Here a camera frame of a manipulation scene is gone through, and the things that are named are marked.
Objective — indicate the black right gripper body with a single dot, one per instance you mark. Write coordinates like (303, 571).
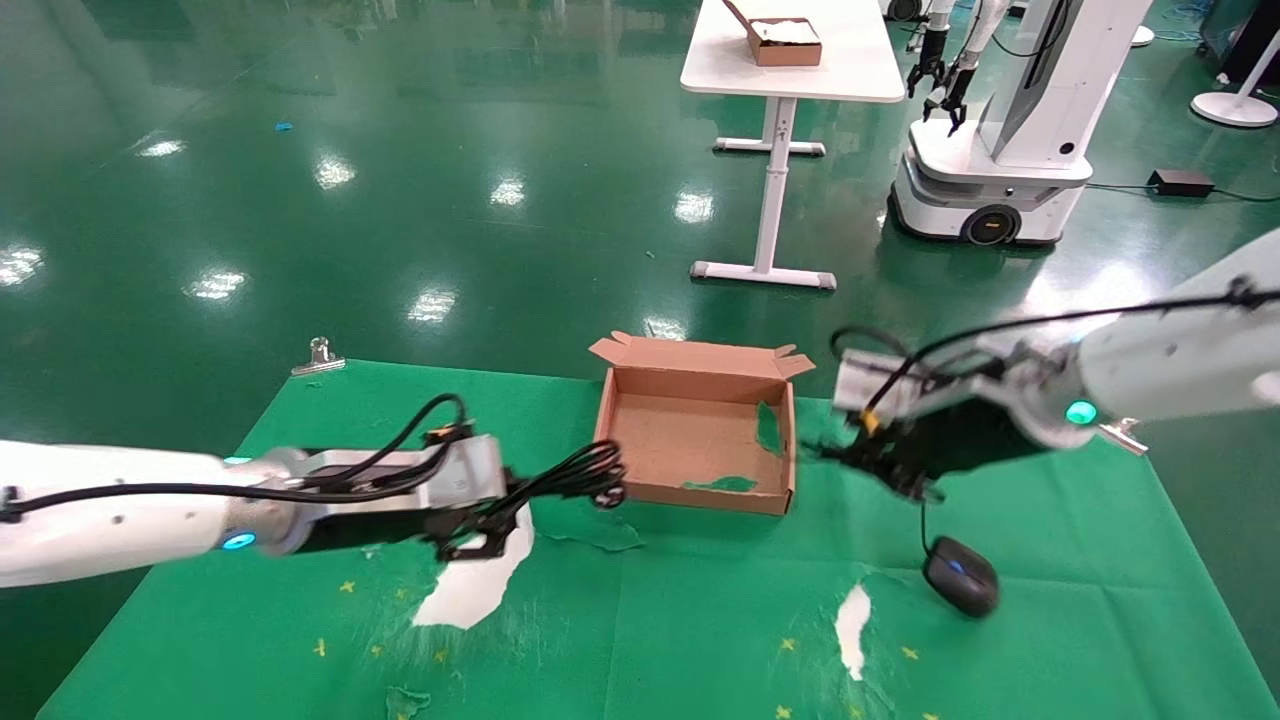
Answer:
(970, 440)

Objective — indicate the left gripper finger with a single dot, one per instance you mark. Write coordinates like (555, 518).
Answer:
(475, 548)
(500, 503)

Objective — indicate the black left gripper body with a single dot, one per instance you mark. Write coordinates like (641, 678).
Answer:
(380, 530)

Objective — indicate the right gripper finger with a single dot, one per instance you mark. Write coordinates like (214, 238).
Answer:
(915, 485)
(860, 452)

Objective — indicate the background robot arm black gripper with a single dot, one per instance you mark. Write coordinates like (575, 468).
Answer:
(956, 90)
(929, 60)

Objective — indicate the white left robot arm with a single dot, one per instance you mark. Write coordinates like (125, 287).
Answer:
(100, 500)

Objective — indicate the open brown cardboard box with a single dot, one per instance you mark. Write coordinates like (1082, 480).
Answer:
(670, 440)

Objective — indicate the brown box with white contents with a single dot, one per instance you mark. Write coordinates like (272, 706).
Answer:
(786, 47)

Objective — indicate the silver metal table clip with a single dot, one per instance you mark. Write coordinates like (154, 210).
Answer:
(320, 358)
(1125, 437)

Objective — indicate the green table cloth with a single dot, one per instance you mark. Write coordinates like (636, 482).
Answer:
(700, 600)

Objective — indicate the black power adapter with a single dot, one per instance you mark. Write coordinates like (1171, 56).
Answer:
(1181, 182)

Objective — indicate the white wheeled background robot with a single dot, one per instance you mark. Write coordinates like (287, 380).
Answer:
(1030, 100)

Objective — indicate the white background table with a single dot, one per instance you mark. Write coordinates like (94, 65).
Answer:
(860, 60)

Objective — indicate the white floor stand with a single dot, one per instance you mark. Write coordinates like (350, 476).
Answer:
(1236, 110)

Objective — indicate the black wheel base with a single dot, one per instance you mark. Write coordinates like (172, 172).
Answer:
(901, 8)

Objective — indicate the small round white base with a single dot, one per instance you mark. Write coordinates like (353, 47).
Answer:
(1141, 36)

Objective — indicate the black cabinet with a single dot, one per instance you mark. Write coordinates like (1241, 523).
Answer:
(1250, 40)

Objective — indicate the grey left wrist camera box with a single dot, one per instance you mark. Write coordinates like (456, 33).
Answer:
(460, 475)

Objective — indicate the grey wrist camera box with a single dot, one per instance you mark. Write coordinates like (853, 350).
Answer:
(460, 475)
(865, 385)

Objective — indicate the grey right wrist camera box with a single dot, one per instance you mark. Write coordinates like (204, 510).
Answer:
(865, 385)

